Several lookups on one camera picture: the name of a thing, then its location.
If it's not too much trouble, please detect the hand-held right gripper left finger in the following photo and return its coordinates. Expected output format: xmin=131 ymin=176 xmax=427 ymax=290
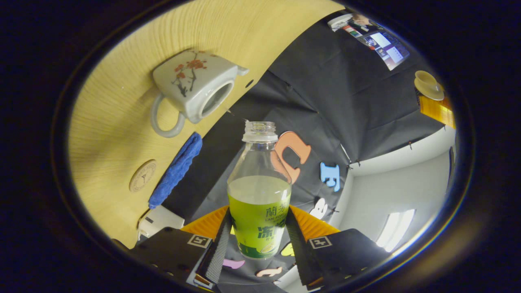
xmin=129 ymin=206 xmax=233 ymax=290

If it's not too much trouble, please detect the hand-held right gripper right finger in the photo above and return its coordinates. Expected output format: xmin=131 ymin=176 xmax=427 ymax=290
xmin=284 ymin=205 xmax=392 ymax=290

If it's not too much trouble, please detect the green label water bottle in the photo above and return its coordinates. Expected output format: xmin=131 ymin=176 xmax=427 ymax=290
xmin=227 ymin=121 xmax=292 ymax=260

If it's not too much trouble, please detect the round brown coaster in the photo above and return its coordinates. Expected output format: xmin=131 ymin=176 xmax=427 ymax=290
xmin=129 ymin=160 xmax=157 ymax=192

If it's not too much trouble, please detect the white toaster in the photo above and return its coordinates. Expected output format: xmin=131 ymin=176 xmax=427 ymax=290
xmin=138 ymin=205 xmax=185 ymax=241

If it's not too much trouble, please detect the computer monitor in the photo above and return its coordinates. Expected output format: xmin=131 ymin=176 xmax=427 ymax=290
xmin=358 ymin=31 xmax=410 ymax=71

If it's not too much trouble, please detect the blue towel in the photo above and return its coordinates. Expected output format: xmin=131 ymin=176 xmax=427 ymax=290
xmin=149 ymin=132 xmax=203 ymax=209

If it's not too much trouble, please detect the ceiling light panel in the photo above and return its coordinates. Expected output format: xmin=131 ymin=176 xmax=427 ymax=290
xmin=377 ymin=209 xmax=416 ymax=249

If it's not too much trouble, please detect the small white side table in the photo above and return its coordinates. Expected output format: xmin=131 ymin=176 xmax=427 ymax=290
xmin=328 ymin=13 xmax=355 ymax=31

